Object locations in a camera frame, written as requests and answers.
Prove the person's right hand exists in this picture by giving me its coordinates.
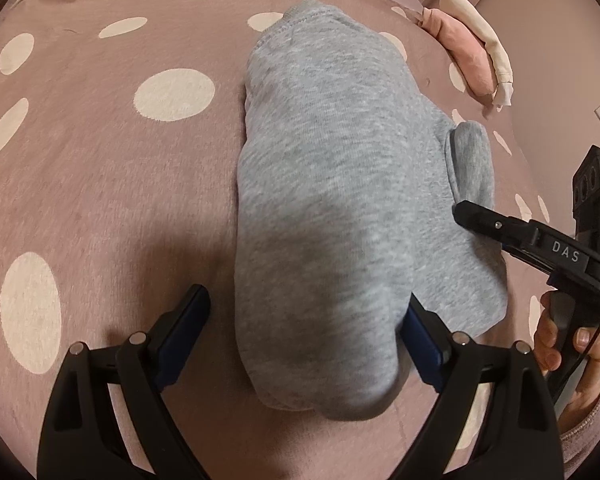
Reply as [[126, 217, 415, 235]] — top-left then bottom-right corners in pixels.
[[532, 292, 600, 423]]

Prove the pink polka dot blanket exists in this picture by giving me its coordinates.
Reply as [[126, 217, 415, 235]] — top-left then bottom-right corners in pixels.
[[0, 0, 600, 480]]

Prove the grey sweatshirt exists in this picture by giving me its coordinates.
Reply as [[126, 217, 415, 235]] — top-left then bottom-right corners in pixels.
[[232, 0, 511, 421]]

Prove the person's right forearm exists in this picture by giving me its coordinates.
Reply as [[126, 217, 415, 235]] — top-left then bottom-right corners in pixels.
[[557, 380, 600, 466]]

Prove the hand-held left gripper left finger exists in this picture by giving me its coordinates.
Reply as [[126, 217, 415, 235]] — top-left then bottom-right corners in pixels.
[[36, 284, 212, 480]]

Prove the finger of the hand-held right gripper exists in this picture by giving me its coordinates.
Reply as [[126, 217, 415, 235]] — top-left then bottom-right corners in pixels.
[[500, 242, 556, 278], [452, 200, 538, 251]]

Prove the pink folded garment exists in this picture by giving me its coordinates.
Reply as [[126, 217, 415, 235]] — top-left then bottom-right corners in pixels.
[[420, 7, 498, 96]]

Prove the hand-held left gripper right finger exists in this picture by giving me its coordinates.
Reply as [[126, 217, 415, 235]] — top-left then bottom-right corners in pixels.
[[395, 292, 566, 480]]

